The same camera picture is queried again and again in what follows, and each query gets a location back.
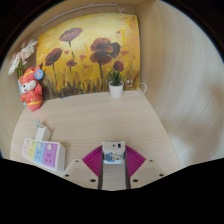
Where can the teal vase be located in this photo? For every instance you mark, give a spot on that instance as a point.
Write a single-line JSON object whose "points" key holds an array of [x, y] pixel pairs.
{"points": [[20, 90]]}

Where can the red plush toy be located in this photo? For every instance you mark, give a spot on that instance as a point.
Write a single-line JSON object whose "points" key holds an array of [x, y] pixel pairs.
{"points": [[31, 93]]}

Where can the pink and white flower bouquet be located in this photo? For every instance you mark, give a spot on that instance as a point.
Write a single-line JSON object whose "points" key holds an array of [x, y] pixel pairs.
{"points": [[21, 56]]}

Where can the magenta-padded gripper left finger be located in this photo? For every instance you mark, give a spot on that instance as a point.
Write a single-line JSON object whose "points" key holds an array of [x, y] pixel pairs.
{"points": [[81, 173]]}

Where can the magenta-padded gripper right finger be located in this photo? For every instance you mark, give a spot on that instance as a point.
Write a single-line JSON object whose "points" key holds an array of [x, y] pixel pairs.
{"points": [[146, 173]]}

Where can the yellow poppy painting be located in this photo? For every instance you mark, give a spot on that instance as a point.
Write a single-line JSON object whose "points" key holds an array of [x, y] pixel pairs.
{"points": [[90, 66]]}

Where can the white plug adapter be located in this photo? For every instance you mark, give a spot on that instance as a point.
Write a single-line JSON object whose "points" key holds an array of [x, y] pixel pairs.
{"points": [[42, 133]]}

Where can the small plant in white pot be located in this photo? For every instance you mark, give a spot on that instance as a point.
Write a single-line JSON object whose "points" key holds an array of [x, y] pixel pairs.
{"points": [[116, 89]]}

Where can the white light bar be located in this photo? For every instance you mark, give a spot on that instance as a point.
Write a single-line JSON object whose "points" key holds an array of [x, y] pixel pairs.
{"points": [[80, 10]]}

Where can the white pastel-coloured power strip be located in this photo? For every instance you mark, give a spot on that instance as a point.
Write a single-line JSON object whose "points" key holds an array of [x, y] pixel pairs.
{"points": [[43, 154]]}

